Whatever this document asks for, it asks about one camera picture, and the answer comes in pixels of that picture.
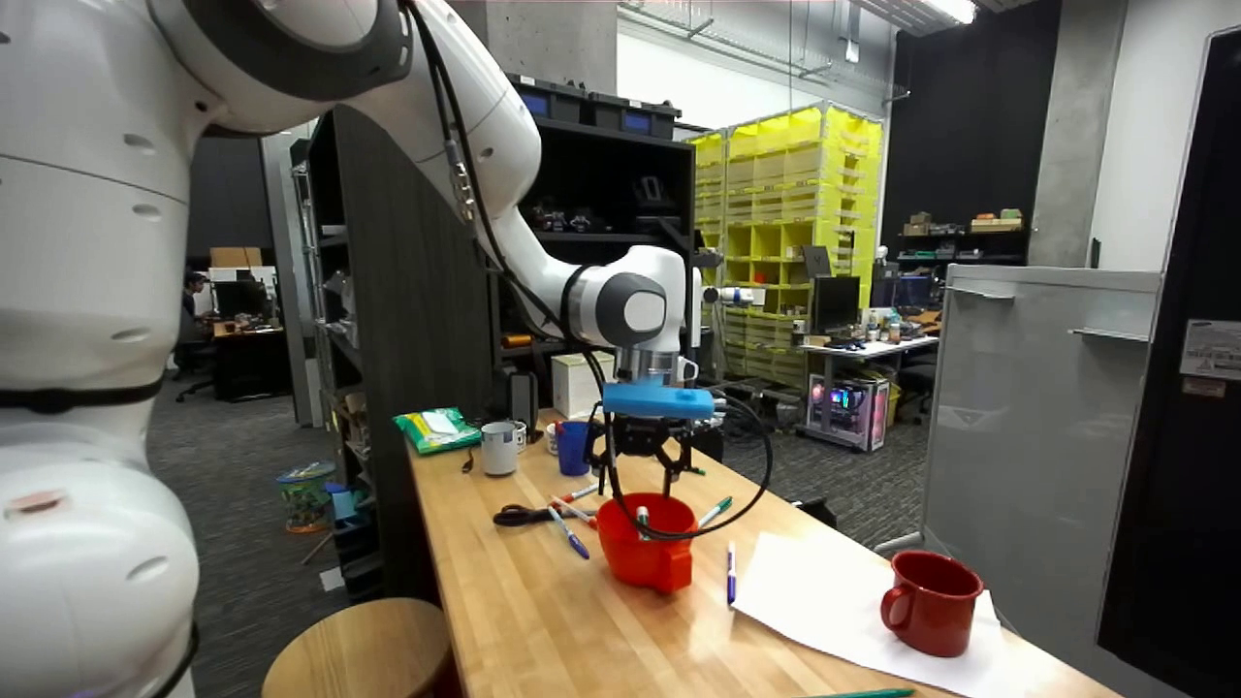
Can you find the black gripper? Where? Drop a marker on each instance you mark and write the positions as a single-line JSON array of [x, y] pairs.
[[657, 443]]

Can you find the green capped marker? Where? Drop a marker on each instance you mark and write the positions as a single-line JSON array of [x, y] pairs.
[[644, 519]]

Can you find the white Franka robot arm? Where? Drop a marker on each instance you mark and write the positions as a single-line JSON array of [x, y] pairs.
[[80, 256]]

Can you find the bright red plastic cup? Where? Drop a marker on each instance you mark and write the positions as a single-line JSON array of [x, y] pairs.
[[644, 563]]

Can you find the red marker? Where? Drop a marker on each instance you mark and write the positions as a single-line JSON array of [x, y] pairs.
[[579, 493], [579, 512]]

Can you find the blue cup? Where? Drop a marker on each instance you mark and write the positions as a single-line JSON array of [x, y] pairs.
[[574, 447]]

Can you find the blue white marker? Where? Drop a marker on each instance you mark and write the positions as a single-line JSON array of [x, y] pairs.
[[731, 576]]

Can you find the white box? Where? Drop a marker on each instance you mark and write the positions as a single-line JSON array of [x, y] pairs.
[[579, 384]]

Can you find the black scissors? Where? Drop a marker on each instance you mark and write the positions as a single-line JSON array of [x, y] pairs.
[[520, 512]]

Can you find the white grey mug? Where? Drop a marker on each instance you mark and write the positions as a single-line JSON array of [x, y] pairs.
[[501, 447]]

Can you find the white paper sheet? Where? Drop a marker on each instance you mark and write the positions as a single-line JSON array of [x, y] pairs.
[[829, 596]]

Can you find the green wipes packet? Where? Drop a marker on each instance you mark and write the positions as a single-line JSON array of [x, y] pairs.
[[439, 427]]

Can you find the cluttered work desk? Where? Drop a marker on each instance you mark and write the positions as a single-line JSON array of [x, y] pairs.
[[865, 349]]

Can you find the black computer monitor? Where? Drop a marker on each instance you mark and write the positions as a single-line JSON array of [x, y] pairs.
[[834, 303]]

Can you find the yellow storage rack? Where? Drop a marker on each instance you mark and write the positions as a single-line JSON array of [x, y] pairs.
[[788, 235]]

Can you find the black shelving unit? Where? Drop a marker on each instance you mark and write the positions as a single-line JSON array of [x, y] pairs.
[[411, 324]]

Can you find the dark red mug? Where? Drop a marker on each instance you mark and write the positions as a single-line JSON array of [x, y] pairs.
[[931, 605]]

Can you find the round wooden stool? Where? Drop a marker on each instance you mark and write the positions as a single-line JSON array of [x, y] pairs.
[[364, 651]]

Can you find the green toy box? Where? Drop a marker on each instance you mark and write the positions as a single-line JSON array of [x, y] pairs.
[[307, 497]]

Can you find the grey metal cabinet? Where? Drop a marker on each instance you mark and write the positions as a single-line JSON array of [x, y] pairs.
[[1033, 440]]

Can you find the dark office desk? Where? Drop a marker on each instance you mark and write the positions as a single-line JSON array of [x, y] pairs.
[[249, 355]]

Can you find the black door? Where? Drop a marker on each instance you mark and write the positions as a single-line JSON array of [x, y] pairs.
[[1178, 517]]

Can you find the white door sign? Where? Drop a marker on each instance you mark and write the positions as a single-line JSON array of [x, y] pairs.
[[1210, 349]]

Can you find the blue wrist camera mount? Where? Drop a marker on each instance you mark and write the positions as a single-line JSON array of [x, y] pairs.
[[660, 396]]

